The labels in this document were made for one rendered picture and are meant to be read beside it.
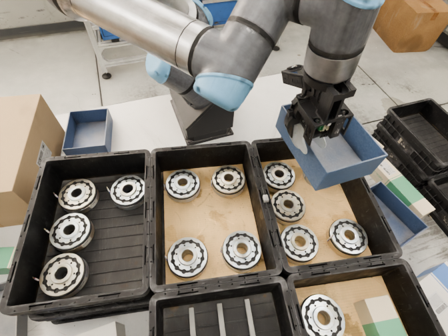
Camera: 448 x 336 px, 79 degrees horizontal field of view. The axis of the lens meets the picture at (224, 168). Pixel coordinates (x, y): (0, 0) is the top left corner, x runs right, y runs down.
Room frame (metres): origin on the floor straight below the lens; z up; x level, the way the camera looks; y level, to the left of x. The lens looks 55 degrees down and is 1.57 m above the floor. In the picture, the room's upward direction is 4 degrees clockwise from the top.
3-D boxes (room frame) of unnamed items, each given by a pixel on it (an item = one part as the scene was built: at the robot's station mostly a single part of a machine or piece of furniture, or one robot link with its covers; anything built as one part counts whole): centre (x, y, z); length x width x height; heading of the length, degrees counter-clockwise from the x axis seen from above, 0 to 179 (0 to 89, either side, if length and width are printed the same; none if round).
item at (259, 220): (0.33, 0.03, 0.87); 0.40 x 0.30 x 0.11; 12
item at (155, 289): (0.33, 0.03, 0.92); 0.40 x 0.30 x 0.02; 12
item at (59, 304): (0.27, 0.33, 0.92); 0.40 x 0.30 x 0.02; 12
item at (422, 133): (1.02, -1.06, 0.37); 0.40 x 0.30 x 0.45; 22
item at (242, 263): (0.24, -0.06, 0.86); 0.10 x 0.10 x 0.01
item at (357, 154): (0.43, -0.23, 1.10); 0.20 x 0.15 x 0.07; 23
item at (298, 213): (0.38, -0.19, 0.86); 0.10 x 0.10 x 0.01
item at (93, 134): (0.70, 0.54, 0.74); 0.20 x 0.15 x 0.07; 14
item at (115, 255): (0.27, 0.33, 0.87); 0.40 x 0.30 x 0.11; 12
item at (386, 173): (0.55, -0.64, 0.73); 0.24 x 0.06 x 0.06; 28
